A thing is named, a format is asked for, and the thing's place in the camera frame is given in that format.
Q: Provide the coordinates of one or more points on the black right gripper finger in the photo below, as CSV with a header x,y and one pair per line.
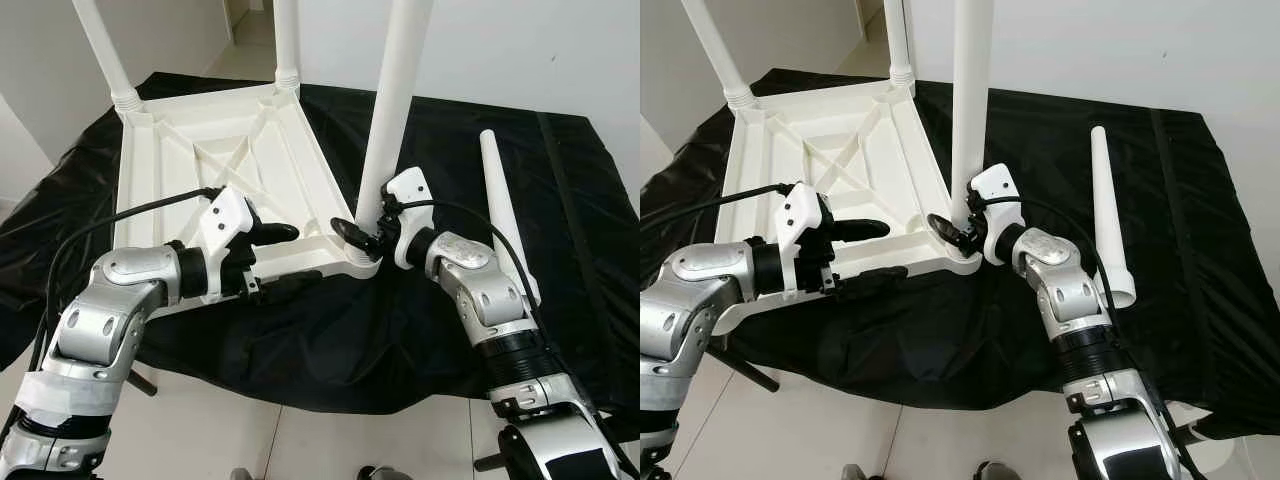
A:
x,y
353,236
948,231

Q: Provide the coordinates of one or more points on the white plastic table top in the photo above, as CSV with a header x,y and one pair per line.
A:
x,y
160,180
780,170

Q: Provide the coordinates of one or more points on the white plastic table leg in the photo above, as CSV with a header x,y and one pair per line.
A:
x,y
712,45
1105,200
970,100
900,40
498,200
395,100
100,45
287,40

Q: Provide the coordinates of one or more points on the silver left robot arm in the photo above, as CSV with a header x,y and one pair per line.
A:
x,y
110,300
700,270

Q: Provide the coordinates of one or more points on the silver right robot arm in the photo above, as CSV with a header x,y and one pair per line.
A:
x,y
470,270
1050,265

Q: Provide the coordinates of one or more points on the black table cloth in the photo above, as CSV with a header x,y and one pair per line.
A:
x,y
950,340
350,340

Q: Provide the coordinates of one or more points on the black metal support rod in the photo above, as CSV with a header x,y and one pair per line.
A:
x,y
145,382
750,370

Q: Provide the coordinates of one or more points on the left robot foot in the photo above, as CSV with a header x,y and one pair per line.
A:
x,y
857,473
240,473

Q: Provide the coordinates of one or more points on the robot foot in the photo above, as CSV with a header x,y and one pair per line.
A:
x,y
857,473
240,473
375,472
995,471

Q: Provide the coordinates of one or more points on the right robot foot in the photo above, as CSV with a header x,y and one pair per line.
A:
x,y
995,471
375,472

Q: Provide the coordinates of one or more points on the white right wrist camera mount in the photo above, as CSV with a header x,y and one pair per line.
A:
x,y
410,190
995,185

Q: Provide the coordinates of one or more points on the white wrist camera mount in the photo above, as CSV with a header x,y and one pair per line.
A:
x,y
228,215
805,210
995,185
410,190

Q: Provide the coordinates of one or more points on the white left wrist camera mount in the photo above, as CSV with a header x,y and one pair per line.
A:
x,y
805,210
228,215

